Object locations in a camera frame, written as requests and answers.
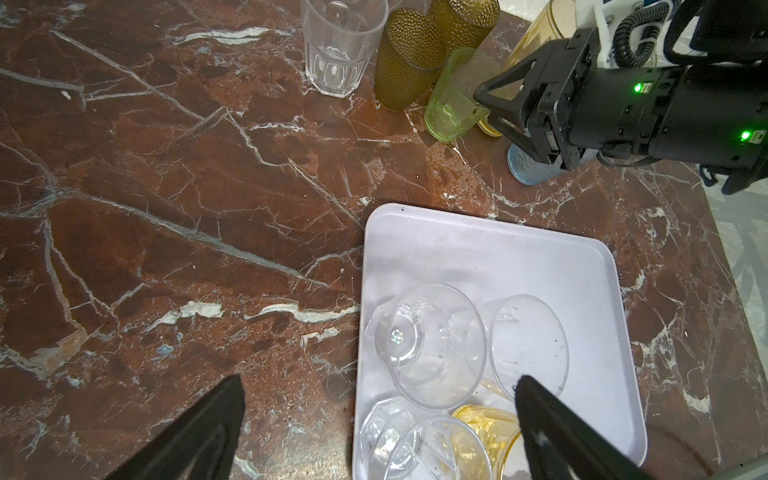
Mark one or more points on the clear faceted glass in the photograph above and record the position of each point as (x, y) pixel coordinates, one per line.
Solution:
(525, 337)
(397, 440)

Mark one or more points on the tall blue frosted glass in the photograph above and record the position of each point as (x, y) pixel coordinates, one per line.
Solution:
(529, 172)

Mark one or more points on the green short glass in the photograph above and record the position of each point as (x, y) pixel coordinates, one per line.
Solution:
(452, 110)

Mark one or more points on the amber dotted glass front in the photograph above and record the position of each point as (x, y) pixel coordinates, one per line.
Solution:
(411, 55)

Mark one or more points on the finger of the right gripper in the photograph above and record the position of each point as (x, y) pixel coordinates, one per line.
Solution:
(515, 89)
(534, 144)

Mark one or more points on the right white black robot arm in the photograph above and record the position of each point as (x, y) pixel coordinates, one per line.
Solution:
(681, 81)

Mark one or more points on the lilac plastic tray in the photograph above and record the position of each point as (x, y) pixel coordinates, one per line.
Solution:
(406, 247)

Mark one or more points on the amber dotted glass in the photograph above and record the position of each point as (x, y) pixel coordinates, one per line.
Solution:
(411, 55)
(464, 23)

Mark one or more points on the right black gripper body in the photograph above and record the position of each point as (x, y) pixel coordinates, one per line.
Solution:
(616, 113)

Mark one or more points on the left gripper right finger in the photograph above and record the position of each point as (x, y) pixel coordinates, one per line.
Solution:
(560, 445)

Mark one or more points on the amber dotted glass rear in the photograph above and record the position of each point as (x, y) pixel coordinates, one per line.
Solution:
(464, 23)

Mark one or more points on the yellow short glass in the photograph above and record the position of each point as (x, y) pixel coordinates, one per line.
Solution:
(501, 435)

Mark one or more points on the tall yellow glass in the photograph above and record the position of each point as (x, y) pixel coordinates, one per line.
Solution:
(556, 21)

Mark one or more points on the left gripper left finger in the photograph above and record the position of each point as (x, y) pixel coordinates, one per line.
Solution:
(200, 444)

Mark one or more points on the clear faceted glass front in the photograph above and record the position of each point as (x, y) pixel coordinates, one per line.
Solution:
(397, 440)

